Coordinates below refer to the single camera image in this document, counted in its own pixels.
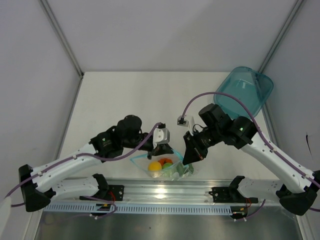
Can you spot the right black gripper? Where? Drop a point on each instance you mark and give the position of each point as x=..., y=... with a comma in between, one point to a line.
x=194, y=152

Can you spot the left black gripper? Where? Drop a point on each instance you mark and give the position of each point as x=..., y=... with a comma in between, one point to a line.
x=161, y=149

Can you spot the orange toy pumpkin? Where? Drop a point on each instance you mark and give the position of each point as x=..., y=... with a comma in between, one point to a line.
x=163, y=161

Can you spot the light green toy fruit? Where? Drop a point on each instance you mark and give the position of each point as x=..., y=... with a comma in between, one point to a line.
x=167, y=165

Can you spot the clear zip top bag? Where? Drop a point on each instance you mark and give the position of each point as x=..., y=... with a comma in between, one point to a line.
x=169, y=174

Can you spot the yellow toy squash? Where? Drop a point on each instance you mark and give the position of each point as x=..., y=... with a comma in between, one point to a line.
x=154, y=166

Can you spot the dark green toy pepper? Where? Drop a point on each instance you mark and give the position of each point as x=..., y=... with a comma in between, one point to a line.
x=184, y=170

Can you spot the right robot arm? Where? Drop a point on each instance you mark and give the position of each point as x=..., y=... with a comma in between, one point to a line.
x=296, y=187

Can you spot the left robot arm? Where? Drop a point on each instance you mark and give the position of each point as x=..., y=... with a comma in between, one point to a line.
x=50, y=182

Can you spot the teal plastic bin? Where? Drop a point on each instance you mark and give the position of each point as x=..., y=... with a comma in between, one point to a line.
x=248, y=86

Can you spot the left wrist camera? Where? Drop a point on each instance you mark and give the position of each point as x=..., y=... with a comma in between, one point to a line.
x=160, y=136

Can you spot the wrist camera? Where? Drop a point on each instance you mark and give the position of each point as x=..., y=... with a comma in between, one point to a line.
x=160, y=136
x=186, y=121

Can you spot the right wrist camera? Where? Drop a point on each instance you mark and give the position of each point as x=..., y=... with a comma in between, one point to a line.
x=186, y=121

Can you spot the aluminium mounting rail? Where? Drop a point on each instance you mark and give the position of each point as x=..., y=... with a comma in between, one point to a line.
x=134, y=190

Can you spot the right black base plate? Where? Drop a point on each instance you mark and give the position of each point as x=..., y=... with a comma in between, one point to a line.
x=226, y=195

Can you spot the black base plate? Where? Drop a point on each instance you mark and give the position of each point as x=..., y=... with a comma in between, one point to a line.
x=226, y=195
x=110, y=193

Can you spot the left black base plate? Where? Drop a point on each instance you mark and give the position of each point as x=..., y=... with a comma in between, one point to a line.
x=110, y=193

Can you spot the slotted cable duct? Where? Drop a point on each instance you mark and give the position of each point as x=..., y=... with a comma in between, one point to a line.
x=133, y=208

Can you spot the right frame post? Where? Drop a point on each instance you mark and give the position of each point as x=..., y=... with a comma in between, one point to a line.
x=283, y=31

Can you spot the frame post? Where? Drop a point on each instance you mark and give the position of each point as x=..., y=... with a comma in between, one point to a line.
x=283, y=31
x=56, y=27

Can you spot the left frame post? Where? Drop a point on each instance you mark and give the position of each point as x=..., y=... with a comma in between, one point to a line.
x=56, y=27

